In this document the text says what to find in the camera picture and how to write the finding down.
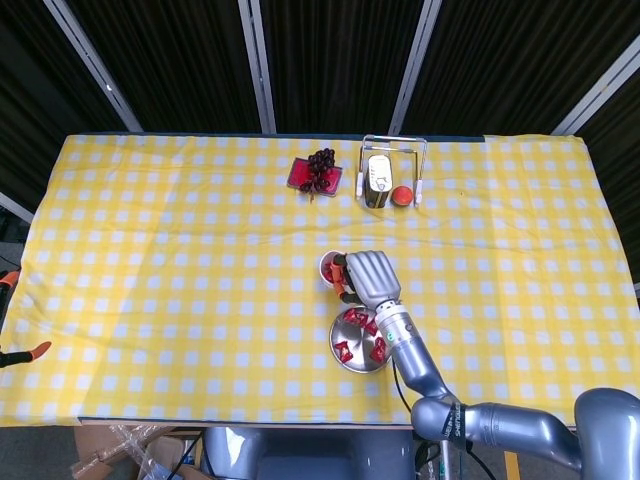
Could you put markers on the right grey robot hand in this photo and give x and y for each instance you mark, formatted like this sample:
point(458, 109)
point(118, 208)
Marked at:
point(372, 277)

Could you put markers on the white paper cup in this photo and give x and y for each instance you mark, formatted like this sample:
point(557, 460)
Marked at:
point(323, 265)

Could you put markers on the round steel plate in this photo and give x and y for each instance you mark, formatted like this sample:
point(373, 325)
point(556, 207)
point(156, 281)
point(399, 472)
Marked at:
point(360, 350)

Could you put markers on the dark green gold tin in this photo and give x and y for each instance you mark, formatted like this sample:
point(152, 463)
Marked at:
point(377, 175)

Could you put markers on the red rectangular tray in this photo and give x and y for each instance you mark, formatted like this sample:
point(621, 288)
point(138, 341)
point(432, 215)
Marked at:
point(300, 172)

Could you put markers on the dark purple grape bunch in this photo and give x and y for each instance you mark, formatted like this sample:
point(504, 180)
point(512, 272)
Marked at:
point(320, 160)

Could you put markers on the grey robot torso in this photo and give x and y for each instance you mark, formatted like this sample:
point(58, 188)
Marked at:
point(310, 455)

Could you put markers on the black pleated curtain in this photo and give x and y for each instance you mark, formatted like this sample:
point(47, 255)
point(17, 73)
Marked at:
point(325, 60)

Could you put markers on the yellow white checked tablecloth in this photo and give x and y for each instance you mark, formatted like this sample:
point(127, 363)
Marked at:
point(150, 250)

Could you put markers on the yellow metal table leg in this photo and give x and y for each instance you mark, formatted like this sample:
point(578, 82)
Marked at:
point(512, 465)

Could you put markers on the brown cardboard box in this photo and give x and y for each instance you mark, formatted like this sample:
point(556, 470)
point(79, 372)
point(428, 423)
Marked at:
point(170, 452)

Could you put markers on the clear plastic packaging film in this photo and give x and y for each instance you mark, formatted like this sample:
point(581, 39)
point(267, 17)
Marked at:
point(125, 440)

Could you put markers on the black spring clamp orange tips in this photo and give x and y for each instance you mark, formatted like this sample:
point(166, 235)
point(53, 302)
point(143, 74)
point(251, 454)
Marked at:
point(10, 281)
point(42, 349)

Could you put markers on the white metal frame post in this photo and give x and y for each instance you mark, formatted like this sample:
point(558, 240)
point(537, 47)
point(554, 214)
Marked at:
point(257, 65)
point(415, 65)
point(600, 92)
point(93, 65)
point(15, 209)

